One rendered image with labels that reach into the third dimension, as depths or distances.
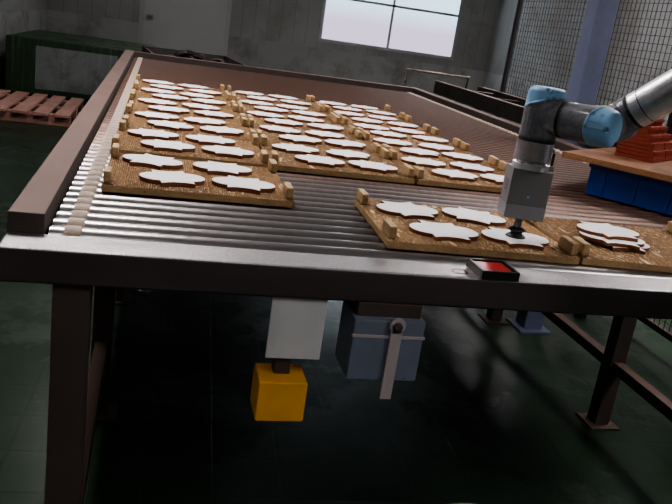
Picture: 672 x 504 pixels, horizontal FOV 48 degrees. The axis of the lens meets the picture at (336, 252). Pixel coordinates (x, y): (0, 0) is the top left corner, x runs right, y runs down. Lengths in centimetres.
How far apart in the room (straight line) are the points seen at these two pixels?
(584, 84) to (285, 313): 257
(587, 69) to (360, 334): 252
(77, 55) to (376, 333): 803
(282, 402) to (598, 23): 268
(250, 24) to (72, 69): 383
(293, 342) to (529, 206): 58
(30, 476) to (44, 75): 726
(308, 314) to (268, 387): 15
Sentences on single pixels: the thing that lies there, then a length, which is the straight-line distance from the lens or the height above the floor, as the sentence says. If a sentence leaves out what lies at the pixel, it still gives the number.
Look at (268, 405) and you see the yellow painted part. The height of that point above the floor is 65.
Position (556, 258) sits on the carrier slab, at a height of 93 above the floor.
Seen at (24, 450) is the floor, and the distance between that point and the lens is 248.
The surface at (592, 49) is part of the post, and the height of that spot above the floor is 137.
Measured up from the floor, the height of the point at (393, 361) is 75.
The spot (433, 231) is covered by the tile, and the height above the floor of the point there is 94.
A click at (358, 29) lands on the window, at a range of 1240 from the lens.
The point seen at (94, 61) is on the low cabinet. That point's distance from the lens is 918.
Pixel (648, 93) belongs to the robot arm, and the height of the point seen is 128.
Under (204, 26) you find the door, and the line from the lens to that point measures 1215.
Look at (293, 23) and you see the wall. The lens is 1227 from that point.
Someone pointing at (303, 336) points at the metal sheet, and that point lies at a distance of 137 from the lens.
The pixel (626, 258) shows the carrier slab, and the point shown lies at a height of 94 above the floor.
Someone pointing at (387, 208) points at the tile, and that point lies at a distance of 171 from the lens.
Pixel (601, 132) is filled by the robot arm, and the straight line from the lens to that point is 154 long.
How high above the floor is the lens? 132
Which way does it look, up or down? 17 degrees down
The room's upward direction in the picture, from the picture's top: 8 degrees clockwise
